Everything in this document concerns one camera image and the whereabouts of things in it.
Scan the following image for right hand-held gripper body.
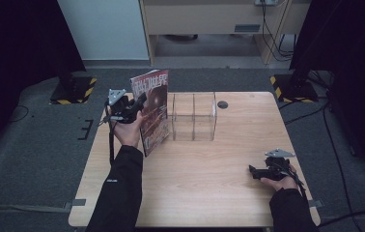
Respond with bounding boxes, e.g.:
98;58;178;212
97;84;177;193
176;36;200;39
265;148;296;182

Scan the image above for white power strip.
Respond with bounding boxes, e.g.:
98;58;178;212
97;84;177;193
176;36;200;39
255;0;280;7

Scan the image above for clear acrylic file rack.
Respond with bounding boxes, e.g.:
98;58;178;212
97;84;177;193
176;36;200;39
166;92;218;142

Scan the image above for red cover magazine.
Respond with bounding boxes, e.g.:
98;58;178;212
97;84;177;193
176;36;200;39
129;69;170;158

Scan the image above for white partition panel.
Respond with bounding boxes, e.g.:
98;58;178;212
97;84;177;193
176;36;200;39
57;0;150;61

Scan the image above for right hand-held gripper cable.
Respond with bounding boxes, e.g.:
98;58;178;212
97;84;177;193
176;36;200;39
283;166;309;201

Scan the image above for thick black floor cable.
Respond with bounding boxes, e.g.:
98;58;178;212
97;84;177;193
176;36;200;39
319;210;365;228

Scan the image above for short black floor cable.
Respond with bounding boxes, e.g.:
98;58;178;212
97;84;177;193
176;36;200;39
284;101;328;126

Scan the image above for thin looped black floor cable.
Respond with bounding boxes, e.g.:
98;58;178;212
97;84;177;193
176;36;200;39
9;104;30;123

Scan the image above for left hand-held gripper cable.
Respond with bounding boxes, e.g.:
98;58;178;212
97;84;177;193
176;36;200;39
105;104;116;166

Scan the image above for dark curtain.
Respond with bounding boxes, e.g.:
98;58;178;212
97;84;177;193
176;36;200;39
288;0;365;185
0;0;87;163

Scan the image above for person's right hand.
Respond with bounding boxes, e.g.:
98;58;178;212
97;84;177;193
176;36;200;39
261;165;300;192

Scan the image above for hand-held gripper cable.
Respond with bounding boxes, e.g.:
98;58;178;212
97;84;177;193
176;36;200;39
283;166;309;201
105;104;116;166

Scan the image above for long black floor cable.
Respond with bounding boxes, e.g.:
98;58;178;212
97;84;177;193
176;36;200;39
323;104;363;232

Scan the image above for person's left hand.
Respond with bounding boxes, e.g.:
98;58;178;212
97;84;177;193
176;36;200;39
114;110;145;149

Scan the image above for black yellow striped stand base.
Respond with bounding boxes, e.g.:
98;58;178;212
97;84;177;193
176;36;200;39
49;66;98;105
269;69;320;104

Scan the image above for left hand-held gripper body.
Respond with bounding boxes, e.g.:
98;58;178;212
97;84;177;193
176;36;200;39
106;89;139;125

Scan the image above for black hanging cables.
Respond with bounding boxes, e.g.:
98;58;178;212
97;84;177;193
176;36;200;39
260;0;297;63

